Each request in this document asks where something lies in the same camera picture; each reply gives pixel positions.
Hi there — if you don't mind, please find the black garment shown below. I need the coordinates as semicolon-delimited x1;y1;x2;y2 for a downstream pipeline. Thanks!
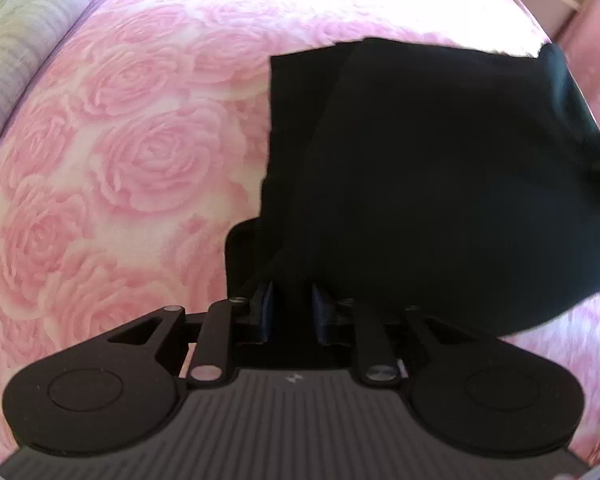
225;38;600;339

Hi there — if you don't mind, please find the pink rose bed blanket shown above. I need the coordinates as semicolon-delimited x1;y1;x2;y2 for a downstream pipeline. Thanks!
0;0;600;466

